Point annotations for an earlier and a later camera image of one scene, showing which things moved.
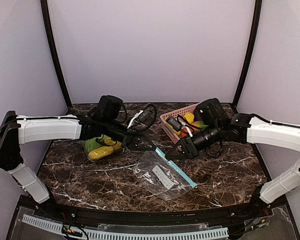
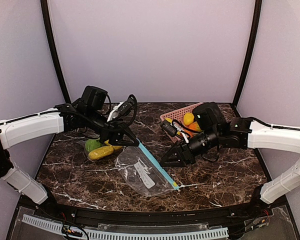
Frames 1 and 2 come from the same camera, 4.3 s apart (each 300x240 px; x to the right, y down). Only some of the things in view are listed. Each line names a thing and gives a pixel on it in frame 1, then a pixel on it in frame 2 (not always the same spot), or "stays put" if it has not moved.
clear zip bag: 161,177 → 140,171
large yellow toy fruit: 101,152 stays put
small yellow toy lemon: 116,145 stays put
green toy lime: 91,144 stays put
